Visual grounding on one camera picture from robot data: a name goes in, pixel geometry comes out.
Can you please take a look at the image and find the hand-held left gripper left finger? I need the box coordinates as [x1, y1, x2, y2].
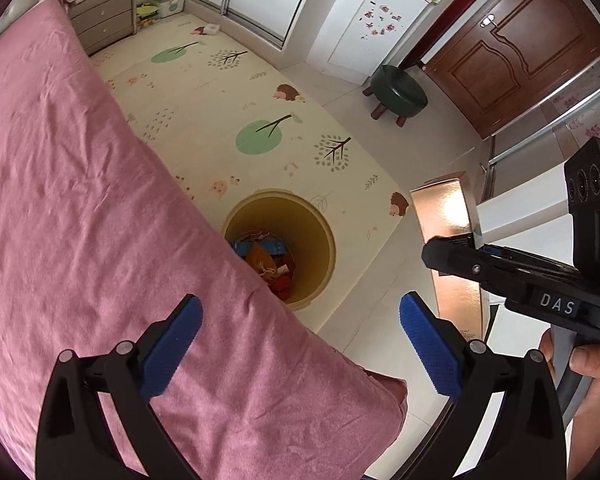
[35, 294, 204, 480]

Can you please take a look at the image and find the yellow trash bin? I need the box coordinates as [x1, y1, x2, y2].
[221, 188, 337, 311]

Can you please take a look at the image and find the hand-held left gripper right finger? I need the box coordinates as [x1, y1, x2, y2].
[399, 291, 566, 480]

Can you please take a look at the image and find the brown wooden door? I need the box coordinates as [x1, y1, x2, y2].
[422, 0, 600, 139]

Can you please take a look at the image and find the white cabinet with stickers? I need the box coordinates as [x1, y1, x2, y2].
[306, 0, 433, 86]

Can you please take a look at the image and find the person's right forearm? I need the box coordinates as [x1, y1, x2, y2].
[564, 377, 600, 480]

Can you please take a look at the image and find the pink bed sheet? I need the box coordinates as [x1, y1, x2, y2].
[0, 0, 408, 480]

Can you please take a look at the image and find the cream tree-print play mat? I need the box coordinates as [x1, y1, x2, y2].
[87, 12, 412, 333]

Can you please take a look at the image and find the person's right hand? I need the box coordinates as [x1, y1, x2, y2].
[538, 329, 600, 401]

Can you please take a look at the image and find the blue box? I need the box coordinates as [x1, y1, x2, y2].
[230, 241, 287, 257]

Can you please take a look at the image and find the white sliding-door wardrobe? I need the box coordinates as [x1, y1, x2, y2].
[177, 0, 326, 52]

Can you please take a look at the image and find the green round stool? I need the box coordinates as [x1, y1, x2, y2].
[362, 65, 429, 127]

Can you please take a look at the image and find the floral glass sliding door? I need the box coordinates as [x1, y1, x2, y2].
[485, 47, 600, 201]

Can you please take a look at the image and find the yellow toy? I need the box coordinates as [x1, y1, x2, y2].
[136, 2, 161, 26]

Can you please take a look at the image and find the orange wrapper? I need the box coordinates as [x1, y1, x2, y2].
[245, 245, 282, 277]

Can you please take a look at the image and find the green storage box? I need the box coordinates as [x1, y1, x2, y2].
[148, 0, 186, 17]

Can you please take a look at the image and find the gold box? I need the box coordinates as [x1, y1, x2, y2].
[410, 171, 483, 342]

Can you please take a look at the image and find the grey nightstand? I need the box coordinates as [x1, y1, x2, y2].
[67, 0, 138, 57]

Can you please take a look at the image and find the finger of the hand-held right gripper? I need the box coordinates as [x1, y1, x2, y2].
[421, 236, 578, 302]
[480, 244, 581, 275]

